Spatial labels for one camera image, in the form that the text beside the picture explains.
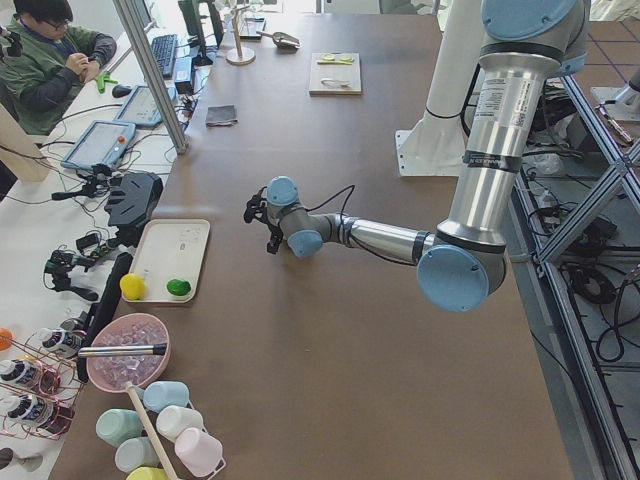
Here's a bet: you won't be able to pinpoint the teach pendant tablet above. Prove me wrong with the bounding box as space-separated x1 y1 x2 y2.
61 121 136 171
114 85 162 129

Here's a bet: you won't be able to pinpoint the steel scoop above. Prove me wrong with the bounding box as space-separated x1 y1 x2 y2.
257 30 300 50

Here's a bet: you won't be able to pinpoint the teach pendant tablet far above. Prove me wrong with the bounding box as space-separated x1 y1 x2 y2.
114 85 162 129

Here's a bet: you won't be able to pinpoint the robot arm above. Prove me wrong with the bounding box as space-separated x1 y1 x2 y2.
244 1 590 312

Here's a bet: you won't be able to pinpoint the person in green jacket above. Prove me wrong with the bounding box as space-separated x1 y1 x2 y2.
1 1 117 136

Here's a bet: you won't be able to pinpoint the wooden mug tree stand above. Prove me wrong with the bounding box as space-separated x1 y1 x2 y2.
220 1 266 66

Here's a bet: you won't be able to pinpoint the yellow lemon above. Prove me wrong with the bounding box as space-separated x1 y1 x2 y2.
119 273 146 301

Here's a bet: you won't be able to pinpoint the computer mouse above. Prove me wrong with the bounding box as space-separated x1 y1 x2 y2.
111 84 132 98

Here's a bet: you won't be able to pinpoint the light blue cup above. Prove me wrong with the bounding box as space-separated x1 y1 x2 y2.
143 381 190 413

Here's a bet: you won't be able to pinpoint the yellow cup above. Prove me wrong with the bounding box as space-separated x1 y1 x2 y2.
126 466 168 480

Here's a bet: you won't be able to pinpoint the green lime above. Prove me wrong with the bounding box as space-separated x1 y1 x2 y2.
166 278 192 297

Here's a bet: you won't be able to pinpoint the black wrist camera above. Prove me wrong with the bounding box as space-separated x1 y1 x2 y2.
266 226 283 255

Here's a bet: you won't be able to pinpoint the pink bowl of ice cubes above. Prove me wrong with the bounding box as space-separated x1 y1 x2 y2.
84 313 171 393

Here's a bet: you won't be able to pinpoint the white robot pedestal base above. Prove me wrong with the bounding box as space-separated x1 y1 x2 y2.
396 0 485 176

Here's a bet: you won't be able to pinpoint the pink cup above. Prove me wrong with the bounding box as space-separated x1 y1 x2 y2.
174 427 226 478

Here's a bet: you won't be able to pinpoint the yellow plastic knife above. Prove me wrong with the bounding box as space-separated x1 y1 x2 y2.
316 59 354 66

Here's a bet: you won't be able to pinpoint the cream rabbit tray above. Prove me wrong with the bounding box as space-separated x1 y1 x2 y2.
121 219 210 304

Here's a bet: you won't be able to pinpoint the pale blue cup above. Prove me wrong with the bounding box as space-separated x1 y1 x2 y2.
115 437 160 473

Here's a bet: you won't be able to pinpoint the black keyboard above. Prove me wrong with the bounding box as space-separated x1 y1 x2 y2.
150 34 178 79

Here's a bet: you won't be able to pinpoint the white cup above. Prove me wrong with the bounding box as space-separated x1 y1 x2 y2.
156 405 204 442

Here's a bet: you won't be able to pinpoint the mint green cup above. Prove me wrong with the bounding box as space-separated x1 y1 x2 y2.
95 409 143 448

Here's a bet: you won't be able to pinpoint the bamboo cutting board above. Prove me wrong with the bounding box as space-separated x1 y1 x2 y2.
308 52 362 96

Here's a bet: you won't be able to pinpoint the copper wire bottle rack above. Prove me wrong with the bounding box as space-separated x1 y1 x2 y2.
1 328 84 440

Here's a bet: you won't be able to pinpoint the white ceramic spoon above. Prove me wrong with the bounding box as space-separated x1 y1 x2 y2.
320 78 351 88

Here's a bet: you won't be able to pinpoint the teach pendant tablet near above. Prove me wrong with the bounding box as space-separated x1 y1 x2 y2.
61 121 136 171

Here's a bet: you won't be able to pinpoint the metal tongs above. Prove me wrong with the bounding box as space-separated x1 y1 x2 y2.
77 343 169 359

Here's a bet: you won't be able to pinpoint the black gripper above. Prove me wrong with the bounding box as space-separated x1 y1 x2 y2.
243 186 269 224

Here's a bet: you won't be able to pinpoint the wooden cup rack rod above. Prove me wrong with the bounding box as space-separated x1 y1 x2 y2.
125 381 179 480

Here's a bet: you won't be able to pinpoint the grey folded cloth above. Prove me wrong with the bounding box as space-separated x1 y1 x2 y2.
205 104 238 128

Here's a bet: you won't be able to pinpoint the aluminium frame post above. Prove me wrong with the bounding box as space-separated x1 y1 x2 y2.
113 0 188 155

